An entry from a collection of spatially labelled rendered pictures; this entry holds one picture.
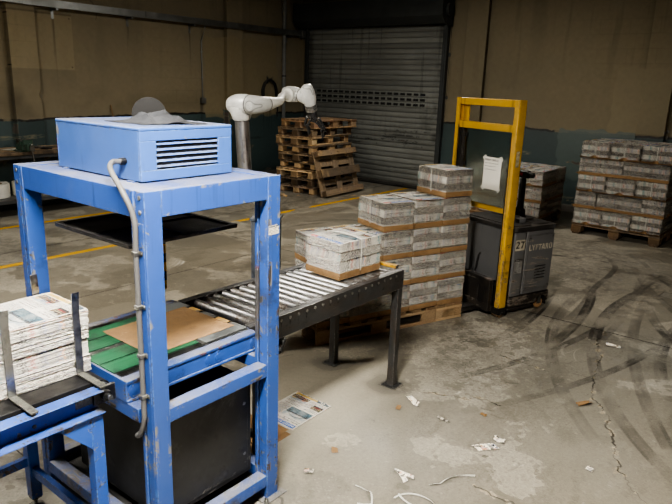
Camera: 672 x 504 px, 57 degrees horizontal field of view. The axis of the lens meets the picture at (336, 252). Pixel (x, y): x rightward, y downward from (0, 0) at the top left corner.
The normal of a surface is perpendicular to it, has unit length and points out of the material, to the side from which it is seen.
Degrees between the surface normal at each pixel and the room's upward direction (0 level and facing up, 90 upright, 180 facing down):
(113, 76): 90
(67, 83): 90
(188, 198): 90
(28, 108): 90
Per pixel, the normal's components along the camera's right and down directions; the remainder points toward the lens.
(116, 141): -0.62, 0.18
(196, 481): 0.78, 0.18
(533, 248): 0.51, 0.24
